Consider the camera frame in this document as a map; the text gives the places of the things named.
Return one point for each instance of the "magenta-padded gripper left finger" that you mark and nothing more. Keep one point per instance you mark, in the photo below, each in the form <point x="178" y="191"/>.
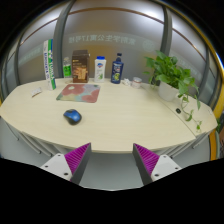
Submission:
<point x="76" y="158"/>

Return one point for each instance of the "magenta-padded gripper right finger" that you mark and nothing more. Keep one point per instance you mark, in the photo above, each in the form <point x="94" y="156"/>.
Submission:
<point x="147" y="159"/>

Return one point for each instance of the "blue computer mouse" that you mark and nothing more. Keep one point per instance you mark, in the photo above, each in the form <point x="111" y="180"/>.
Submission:
<point x="72" y="116"/>

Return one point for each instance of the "floral pastel mouse pad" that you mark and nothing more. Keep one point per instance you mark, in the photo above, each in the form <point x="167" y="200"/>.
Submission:
<point x="80" y="93"/>

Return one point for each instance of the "small black desk grommet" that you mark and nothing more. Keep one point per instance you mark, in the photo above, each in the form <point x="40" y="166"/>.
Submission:
<point x="178" y="110"/>

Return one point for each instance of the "small white jar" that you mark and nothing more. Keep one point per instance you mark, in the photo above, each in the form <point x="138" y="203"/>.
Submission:
<point x="136" y="82"/>

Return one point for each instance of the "small white packet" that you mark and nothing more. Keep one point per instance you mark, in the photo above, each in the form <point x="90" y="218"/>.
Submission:
<point x="36" y="92"/>

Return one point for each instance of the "crumpled white tissue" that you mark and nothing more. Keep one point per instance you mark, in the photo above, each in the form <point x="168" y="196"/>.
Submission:
<point x="126" y="82"/>

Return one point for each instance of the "green plant white pot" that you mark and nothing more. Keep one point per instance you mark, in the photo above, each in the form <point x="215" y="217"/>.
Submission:
<point x="168" y="75"/>

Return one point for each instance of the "clear bottle green label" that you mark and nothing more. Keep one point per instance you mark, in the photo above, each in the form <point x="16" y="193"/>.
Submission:
<point x="67" y="69"/>

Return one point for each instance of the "brown cracker box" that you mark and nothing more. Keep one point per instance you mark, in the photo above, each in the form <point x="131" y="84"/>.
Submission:
<point x="80" y="68"/>

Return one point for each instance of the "white bottle blue cap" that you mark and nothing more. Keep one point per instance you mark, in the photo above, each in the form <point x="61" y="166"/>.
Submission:
<point x="100" y="70"/>

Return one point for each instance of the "dark blue pump bottle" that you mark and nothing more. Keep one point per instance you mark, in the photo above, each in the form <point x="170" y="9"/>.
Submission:
<point x="117" y="70"/>

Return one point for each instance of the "white green shuttlecock tube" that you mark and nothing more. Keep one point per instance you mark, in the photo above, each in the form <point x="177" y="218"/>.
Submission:
<point x="50" y="65"/>

